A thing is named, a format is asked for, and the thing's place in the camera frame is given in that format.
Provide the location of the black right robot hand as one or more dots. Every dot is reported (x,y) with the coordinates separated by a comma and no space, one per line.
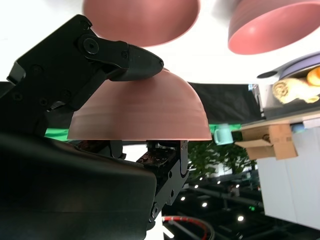
(62,187)

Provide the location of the green cloth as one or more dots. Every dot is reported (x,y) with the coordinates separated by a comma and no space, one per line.
(56,133)

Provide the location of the mint green mug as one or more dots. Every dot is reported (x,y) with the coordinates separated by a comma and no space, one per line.
(222,136)

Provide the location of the green leafy plant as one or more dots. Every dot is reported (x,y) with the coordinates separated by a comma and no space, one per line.
(205,160)

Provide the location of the orange yellow fruit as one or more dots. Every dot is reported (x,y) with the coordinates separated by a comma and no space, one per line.
(314,77)

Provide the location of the pink plastic bowl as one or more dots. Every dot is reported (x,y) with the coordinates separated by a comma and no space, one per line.
(140,20)
(270,27)
(145,112)

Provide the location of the brown cardboard box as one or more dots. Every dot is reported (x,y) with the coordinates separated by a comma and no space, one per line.
(272,142)

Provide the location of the purple round tray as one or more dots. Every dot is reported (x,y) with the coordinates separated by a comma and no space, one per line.
(300,63)

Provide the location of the black backdrop cloth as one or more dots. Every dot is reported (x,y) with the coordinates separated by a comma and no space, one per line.
(225,102)

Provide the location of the wooden edged side table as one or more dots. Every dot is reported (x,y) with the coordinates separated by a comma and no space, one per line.
(290,180)

